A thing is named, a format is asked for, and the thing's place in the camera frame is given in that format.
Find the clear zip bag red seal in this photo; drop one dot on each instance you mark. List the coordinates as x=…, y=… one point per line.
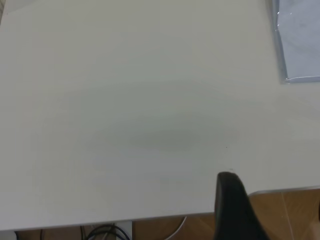
x=297, y=37

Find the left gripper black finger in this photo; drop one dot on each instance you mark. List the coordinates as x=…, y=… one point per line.
x=232, y=212

